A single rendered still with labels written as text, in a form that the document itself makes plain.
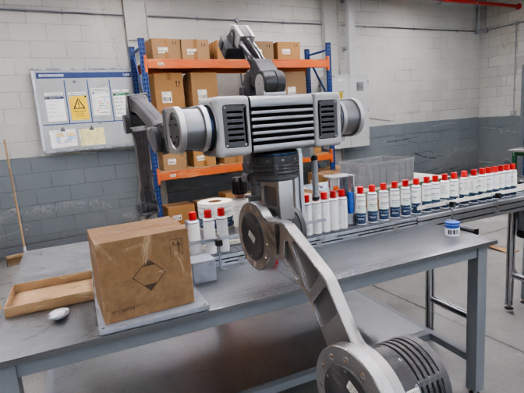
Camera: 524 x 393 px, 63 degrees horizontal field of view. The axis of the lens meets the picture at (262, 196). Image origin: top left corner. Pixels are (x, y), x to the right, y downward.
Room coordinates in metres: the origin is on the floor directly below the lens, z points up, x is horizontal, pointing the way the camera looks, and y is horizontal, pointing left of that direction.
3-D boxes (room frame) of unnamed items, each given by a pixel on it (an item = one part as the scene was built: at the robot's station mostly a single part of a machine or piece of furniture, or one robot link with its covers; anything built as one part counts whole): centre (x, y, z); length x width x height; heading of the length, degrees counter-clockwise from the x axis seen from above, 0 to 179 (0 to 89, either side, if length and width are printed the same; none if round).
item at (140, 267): (1.45, 0.45, 0.99); 0.30 x 0.24 x 0.27; 116
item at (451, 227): (2.05, -0.94, 0.87); 0.07 x 0.07 x 0.07
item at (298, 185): (1.88, -0.16, 1.16); 0.04 x 0.04 x 0.67; 23
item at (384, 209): (2.24, -0.65, 0.98); 0.05 x 0.05 x 0.20
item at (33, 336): (2.12, 0.13, 0.82); 2.10 x 1.31 x 0.02; 113
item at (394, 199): (2.27, -0.72, 0.98); 0.05 x 0.05 x 0.20
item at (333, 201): (2.12, -0.36, 0.98); 0.05 x 0.05 x 0.20
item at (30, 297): (1.60, 0.85, 0.85); 0.30 x 0.26 x 0.04; 113
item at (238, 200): (2.22, 0.12, 1.03); 0.09 x 0.09 x 0.30
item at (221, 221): (1.88, 0.19, 0.98); 0.05 x 0.05 x 0.20
